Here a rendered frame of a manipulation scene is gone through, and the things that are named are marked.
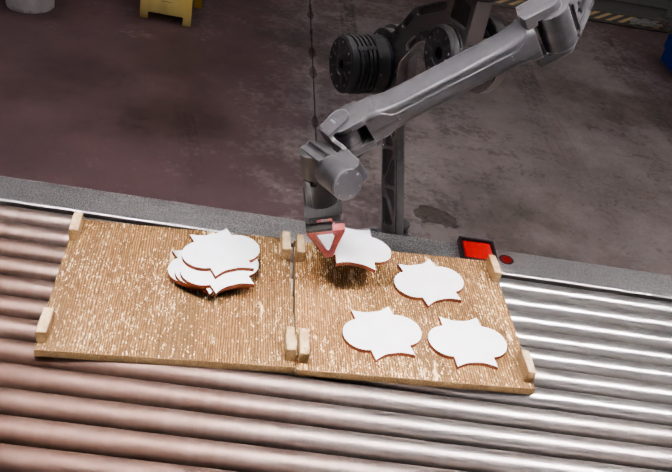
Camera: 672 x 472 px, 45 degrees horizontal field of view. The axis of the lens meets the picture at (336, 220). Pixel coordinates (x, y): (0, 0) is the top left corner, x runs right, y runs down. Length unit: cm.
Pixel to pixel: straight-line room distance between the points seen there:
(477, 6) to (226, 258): 89
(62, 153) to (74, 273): 214
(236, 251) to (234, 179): 202
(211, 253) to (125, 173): 203
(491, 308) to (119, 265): 69
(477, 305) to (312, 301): 32
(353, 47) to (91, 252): 120
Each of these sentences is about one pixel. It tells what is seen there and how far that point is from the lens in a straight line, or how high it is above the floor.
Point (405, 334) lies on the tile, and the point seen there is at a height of 94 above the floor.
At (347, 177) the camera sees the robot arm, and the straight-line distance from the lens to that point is 131.
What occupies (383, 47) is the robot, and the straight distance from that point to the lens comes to 249.
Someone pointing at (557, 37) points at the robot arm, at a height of 145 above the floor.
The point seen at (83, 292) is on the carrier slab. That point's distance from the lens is 145.
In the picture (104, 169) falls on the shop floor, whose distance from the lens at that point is 350.
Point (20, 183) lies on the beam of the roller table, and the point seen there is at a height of 92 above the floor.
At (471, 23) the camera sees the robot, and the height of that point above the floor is 123.
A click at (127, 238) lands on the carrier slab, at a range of 157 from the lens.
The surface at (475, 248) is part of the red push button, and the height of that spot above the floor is 93.
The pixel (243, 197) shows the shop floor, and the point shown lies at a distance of 339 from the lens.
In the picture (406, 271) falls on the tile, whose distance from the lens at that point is 158.
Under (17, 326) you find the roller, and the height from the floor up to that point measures 92.
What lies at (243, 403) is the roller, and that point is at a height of 92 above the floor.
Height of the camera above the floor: 188
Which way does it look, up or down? 34 degrees down
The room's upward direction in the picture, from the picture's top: 12 degrees clockwise
